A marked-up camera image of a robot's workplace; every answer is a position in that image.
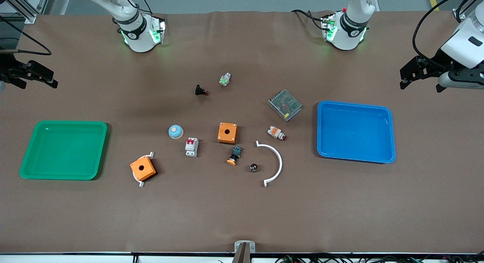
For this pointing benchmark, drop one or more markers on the metal mesh power supply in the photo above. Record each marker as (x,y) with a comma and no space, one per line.
(285,104)

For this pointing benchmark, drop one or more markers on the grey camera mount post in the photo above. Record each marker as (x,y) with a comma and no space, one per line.
(242,257)

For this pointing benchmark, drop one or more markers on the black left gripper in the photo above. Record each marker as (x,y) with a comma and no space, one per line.
(429,65)

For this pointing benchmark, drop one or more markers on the orange black push button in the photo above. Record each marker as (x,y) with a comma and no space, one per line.
(235,154)

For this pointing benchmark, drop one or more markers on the green white switch module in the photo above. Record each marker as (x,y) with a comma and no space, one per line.
(225,80)

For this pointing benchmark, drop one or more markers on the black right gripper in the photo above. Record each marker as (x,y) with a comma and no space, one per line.
(8,70)

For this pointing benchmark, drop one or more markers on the blue round buzzer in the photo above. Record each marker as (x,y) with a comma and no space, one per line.
(176,131)

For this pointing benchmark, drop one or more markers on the white table edge rail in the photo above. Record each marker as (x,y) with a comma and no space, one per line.
(75,259)

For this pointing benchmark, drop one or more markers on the small black blue capacitor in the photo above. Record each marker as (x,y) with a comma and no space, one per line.
(254,167)

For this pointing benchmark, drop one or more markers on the blue plastic tray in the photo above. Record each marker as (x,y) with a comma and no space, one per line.
(363,130)

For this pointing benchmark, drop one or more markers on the large white arc bracket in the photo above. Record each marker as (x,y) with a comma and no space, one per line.
(280,161)

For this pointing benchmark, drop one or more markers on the red white push button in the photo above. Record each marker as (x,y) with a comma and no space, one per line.
(275,132)

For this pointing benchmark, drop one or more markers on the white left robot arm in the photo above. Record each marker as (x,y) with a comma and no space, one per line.
(346,36)

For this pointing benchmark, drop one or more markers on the green plastic tray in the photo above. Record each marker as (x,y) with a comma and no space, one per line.
(56,153)

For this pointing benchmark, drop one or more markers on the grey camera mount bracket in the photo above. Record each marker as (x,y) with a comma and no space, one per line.
(237,245)

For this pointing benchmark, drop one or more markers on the brown table cover sheet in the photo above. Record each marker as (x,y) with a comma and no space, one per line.
(227,217)

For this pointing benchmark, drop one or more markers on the white red circuit breaker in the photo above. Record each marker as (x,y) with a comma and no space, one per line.
(191,147)

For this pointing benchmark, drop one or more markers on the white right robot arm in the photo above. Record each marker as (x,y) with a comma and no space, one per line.
(140,39)

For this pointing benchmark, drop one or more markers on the small black connector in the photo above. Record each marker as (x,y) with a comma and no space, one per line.
(199,90)

